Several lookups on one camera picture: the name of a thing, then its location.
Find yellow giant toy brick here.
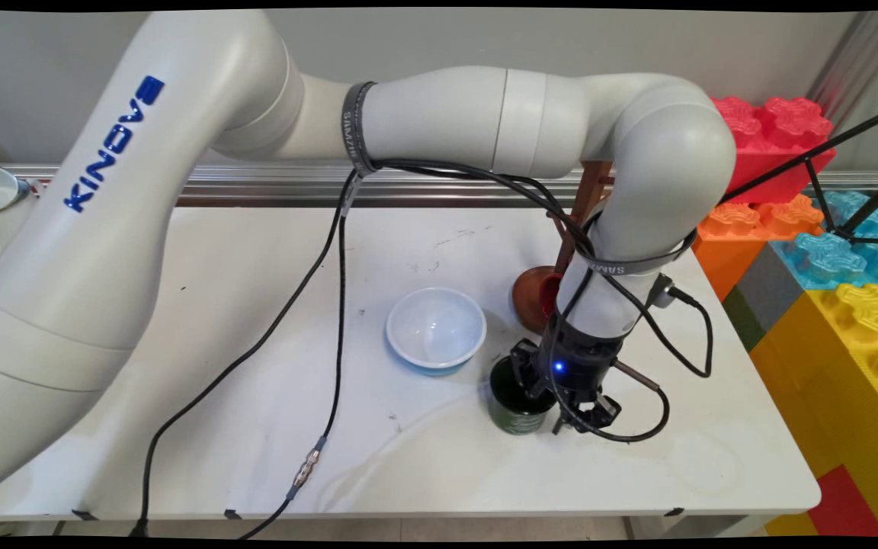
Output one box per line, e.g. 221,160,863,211
748,284,878,538

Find red mug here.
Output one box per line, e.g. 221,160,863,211
539,272,562,318

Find black tripod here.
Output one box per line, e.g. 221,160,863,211
717,102,878,248

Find orange giant toy brick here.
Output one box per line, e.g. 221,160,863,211
692,194,825,303

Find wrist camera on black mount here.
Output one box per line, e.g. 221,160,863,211
648,272,678,310

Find green enamel mug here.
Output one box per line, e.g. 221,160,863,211
486,354,559,438

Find brown wooden mug tree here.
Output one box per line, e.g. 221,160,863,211
513,160,615,335

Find black cable with metal connector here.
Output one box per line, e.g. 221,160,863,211
130,156,715,541

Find grey giant toy brick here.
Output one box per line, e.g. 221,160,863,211
722,242,807,353

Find upright aluminium profile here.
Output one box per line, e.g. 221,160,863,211
805,11,878,132

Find white bowl with blue outside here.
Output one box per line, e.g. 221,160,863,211
385,286,488,377

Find blue giant toy brick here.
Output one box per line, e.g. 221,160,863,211
770,191,878,293

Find red giant toy brick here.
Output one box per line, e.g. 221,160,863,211
710,96,838,207

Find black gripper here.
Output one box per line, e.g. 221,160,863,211
509,313,624,438

